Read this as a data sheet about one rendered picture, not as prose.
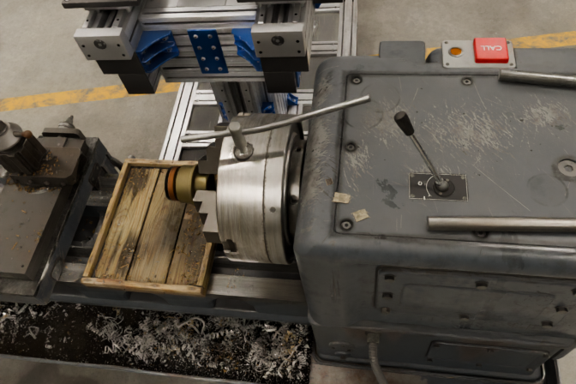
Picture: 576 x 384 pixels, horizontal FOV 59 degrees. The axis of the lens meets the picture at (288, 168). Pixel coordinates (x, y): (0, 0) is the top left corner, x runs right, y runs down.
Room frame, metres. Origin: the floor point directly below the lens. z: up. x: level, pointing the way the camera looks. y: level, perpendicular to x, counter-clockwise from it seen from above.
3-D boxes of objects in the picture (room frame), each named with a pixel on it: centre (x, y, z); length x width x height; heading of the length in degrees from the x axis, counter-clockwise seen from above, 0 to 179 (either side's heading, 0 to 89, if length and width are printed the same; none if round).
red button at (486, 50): (0.68, -0.43, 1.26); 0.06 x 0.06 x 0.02; 73
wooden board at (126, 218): (0.68, 0.34, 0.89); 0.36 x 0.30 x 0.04; 163
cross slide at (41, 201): (0.79, 0.66, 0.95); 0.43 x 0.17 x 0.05; 163
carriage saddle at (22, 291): (0.79, 0.71, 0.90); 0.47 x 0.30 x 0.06; 163
